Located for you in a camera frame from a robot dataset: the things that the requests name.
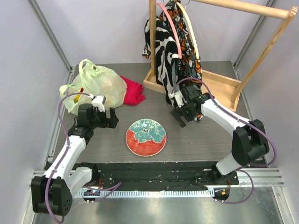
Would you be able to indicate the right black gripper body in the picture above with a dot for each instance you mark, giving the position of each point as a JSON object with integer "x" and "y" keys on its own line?
{"x": 180, "y": 115}

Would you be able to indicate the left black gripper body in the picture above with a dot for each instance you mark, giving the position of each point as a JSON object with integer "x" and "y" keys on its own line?
{"x": 100, "y": 120}

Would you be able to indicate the translucent plastic bag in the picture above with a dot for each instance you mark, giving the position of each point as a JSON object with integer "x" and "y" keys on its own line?
{"x": 97, "y": 80}

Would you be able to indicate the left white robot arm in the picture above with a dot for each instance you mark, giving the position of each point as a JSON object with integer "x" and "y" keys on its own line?
{"x": 53, "y": 192}

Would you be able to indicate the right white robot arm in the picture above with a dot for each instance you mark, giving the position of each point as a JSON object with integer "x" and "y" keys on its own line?
{"x": 248, "y": 137}

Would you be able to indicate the red folded cloth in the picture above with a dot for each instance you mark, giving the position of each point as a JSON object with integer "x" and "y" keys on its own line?
{"x": 134, "y": 94}

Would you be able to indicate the orange grey patterned garment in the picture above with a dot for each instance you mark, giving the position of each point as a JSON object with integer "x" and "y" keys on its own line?
{"x": 188, "y": 65}

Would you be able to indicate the red and teal plate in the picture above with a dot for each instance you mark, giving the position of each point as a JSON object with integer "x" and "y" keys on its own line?
{"x": 146, "y": 137}

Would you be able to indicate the black white patterned garment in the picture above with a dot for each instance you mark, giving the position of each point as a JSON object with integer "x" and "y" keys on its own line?
{"x": 166, "y": 52}

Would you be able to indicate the cream hanger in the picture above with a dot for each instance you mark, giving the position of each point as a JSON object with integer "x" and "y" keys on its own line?
{"x": 190, "y": 28}

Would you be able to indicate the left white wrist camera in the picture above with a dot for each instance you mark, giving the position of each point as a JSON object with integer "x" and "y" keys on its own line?
{"x": 99, "y": 102}

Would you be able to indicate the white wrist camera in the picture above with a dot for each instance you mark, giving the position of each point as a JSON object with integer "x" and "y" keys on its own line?
{"x": 178, "y": 99}
{"x": 99, "y": 102}

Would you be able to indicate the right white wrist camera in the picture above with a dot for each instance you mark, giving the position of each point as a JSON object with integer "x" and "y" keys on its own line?
{"x": 178, "y": 99}

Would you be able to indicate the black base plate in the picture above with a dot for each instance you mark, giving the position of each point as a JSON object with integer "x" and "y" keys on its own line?
{"x": 158, "y": 176}

